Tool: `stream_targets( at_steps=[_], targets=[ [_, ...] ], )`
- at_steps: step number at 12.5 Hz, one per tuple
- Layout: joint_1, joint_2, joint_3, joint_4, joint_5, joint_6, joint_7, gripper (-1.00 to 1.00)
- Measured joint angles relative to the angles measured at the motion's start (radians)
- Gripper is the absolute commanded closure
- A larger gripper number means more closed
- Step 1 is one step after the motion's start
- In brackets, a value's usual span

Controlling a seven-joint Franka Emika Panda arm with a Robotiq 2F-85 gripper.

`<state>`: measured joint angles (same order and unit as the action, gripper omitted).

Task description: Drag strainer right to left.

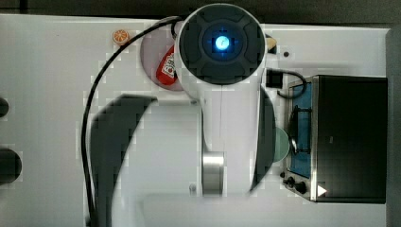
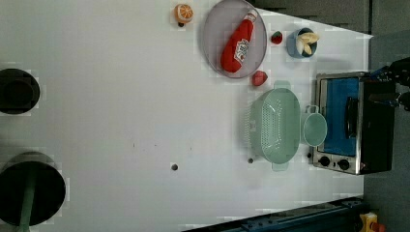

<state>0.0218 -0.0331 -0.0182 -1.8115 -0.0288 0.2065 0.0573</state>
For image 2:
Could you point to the black round base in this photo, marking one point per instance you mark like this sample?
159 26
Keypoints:
19 91
32 189

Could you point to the upper black round base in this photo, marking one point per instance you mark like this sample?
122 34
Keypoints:
19 91

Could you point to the blue bowl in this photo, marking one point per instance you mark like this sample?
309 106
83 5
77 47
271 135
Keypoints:
295 48

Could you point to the grey round plate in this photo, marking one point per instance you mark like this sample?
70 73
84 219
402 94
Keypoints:
221 22

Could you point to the lower black round base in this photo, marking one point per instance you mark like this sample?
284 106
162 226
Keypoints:
32 189

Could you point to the blue metal frame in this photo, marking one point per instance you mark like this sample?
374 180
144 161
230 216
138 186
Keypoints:
335 216

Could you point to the small red strawberry toy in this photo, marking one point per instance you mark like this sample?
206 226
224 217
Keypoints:
277 38

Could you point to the black silver toaster oven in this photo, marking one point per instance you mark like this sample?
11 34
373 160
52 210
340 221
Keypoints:
360 131

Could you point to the mint green plastic cup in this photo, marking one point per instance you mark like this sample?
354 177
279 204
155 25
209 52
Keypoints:
313 127

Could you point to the orange slice toy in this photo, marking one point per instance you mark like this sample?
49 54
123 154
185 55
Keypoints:
183 13

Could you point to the large red strawberry toy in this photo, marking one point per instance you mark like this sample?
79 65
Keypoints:
259 78

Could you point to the peeled banana toy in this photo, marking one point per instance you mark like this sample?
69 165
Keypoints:
304 42

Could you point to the red plush ketchup bottle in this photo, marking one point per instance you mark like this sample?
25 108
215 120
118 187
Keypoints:
237 47

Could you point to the mint green plastic strainer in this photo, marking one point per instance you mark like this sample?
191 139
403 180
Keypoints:
274 126

